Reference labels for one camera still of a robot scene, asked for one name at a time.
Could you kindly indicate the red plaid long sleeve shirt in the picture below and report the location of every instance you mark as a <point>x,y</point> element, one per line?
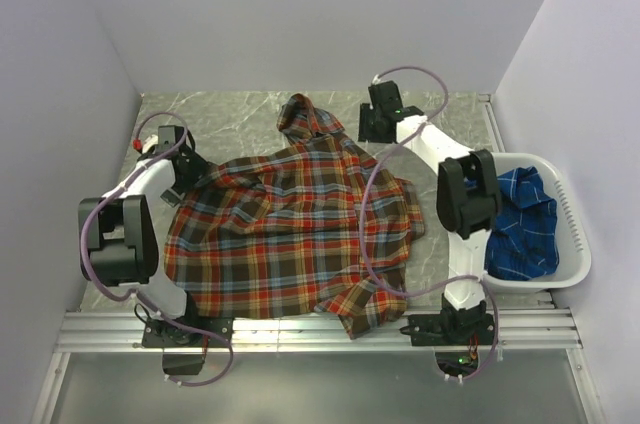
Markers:
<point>313,227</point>

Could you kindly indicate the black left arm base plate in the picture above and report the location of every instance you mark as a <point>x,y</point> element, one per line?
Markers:
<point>160,334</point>

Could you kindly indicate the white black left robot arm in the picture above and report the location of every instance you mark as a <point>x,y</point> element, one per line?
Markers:
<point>118,245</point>

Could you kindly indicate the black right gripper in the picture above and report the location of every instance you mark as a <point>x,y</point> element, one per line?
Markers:
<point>364,134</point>

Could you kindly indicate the blue plaid shirt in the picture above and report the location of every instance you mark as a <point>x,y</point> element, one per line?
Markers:
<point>522,246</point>

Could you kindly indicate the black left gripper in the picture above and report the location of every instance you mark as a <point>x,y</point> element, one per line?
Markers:
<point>196,168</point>

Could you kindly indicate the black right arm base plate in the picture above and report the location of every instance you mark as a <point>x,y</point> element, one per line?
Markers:
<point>429,330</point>

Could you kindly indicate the white plastic laundry basket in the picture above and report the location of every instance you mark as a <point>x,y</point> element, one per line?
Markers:
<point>573,249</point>

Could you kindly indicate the aluminium mounting rail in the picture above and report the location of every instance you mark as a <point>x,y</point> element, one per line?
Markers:
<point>519,329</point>

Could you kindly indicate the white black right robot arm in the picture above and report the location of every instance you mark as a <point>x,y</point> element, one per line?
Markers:
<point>468,198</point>

